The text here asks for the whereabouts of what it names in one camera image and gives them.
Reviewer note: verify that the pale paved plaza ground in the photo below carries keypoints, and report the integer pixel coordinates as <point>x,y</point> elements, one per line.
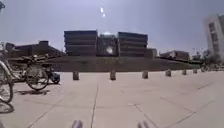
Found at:
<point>110,100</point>

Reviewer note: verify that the group of trees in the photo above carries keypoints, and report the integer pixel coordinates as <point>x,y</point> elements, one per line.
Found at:
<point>208,57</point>

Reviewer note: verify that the low distant building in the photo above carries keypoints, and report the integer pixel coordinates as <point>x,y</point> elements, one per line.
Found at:
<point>175,55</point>

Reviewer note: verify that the dark bicycle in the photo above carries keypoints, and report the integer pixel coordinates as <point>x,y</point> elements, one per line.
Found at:
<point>35,75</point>

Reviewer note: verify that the row of bollards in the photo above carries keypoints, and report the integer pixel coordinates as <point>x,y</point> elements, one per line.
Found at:
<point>113,75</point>

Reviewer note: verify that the robot's own part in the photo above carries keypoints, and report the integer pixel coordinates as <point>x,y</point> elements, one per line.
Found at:
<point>143,124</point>
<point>77,124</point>

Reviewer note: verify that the low dark building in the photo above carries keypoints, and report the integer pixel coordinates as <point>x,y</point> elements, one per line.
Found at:
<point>36,49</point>

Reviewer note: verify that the dark striped building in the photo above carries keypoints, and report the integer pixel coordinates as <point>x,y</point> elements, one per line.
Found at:
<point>81,43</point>

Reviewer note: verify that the pale tall building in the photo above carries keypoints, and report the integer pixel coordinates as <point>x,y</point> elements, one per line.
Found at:
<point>216,35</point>

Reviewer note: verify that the dark grass embankment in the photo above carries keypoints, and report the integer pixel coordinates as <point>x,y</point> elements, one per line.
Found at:
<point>116,64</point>

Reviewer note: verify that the dark scooter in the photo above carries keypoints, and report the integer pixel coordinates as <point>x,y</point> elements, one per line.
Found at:
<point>53,76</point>

